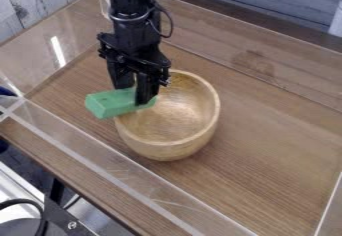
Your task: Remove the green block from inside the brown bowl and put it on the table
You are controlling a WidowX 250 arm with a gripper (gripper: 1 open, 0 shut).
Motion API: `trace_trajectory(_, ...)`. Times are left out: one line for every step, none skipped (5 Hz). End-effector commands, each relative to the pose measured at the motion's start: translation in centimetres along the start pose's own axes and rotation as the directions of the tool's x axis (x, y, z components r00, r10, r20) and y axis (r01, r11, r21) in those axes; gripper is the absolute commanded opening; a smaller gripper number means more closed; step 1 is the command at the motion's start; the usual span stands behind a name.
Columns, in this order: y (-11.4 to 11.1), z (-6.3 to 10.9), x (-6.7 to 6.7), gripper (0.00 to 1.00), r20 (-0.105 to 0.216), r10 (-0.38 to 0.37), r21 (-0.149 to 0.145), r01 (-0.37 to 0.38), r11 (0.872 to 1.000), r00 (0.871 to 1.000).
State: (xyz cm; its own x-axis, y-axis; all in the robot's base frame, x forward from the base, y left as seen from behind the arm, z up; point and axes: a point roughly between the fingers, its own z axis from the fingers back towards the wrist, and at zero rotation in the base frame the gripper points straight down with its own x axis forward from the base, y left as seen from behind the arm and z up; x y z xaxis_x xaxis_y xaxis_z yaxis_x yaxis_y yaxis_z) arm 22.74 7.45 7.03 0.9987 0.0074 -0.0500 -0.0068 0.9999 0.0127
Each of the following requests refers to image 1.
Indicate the clear acrylic front barrier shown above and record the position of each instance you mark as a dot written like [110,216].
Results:
[177,198]

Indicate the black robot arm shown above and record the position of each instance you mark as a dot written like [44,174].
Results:
[134,8]

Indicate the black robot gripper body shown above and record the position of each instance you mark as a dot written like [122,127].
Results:
[133,45]

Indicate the green rectangular block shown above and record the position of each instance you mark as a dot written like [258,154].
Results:
[113,103]

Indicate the clear acrylic corner bracket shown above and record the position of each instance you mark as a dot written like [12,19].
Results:
[105,8]

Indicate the white object at right edge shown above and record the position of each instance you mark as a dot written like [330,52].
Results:
[336,26]

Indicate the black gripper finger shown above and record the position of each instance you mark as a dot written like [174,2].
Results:
[121,75]
[147,88]

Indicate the black metal table leg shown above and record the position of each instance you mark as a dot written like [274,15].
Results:
[56,191]

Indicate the light wooden bowl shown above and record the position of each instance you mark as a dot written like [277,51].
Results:
[177,127]

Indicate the blue object at left edge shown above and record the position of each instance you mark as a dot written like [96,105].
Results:
[6,92]

